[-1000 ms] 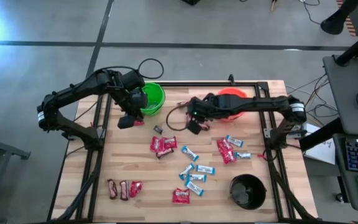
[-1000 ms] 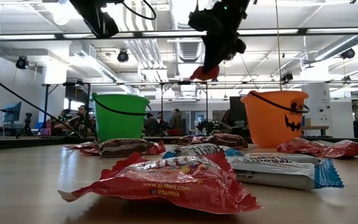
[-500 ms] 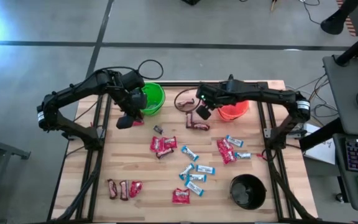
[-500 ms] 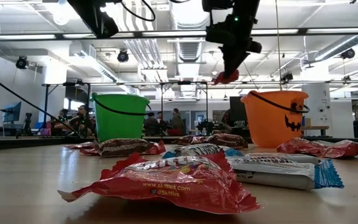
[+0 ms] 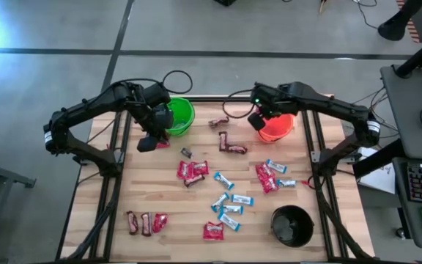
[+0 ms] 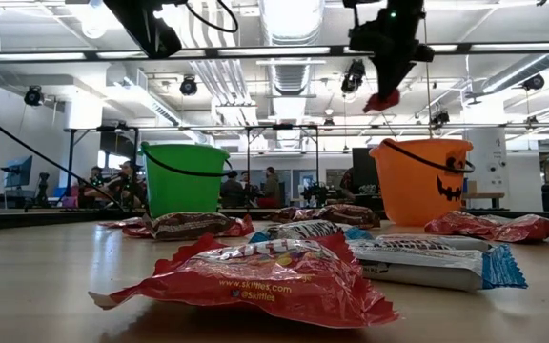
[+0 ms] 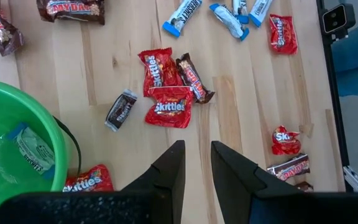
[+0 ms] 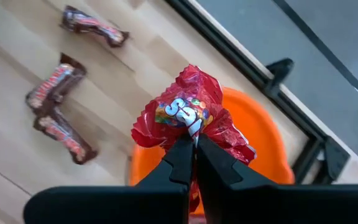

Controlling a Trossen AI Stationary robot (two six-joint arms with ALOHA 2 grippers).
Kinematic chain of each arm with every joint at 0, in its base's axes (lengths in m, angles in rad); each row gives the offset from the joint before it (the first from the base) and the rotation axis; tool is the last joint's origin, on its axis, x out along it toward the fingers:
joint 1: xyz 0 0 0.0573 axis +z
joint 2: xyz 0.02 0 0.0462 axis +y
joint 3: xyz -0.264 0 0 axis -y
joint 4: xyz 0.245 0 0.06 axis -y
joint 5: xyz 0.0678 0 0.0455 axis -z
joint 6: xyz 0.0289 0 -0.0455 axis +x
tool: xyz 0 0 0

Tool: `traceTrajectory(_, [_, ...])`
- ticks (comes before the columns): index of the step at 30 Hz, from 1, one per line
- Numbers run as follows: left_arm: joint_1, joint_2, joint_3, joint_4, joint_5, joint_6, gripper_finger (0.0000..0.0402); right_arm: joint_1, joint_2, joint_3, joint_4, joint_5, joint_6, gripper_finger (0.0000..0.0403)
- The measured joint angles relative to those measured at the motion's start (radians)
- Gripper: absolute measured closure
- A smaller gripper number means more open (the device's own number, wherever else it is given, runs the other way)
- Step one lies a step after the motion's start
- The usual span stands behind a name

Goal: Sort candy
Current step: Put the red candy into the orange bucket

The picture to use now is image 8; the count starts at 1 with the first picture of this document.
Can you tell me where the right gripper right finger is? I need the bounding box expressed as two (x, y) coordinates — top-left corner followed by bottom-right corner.
(196, 133), (358, 224)

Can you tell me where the twisted brown PayDay bar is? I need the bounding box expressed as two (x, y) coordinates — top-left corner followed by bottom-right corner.
(60, 5), (130, 49)

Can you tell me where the orange jack-o'-lantern bucket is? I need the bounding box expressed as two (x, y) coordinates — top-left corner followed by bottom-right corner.
(128, 86), (295, 215)

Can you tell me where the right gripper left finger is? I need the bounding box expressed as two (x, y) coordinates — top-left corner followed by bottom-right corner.
(23, 133), (196, 224)

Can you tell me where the red Skittles packet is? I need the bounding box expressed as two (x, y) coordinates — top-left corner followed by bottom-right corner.
(131, 64), (257, 215)

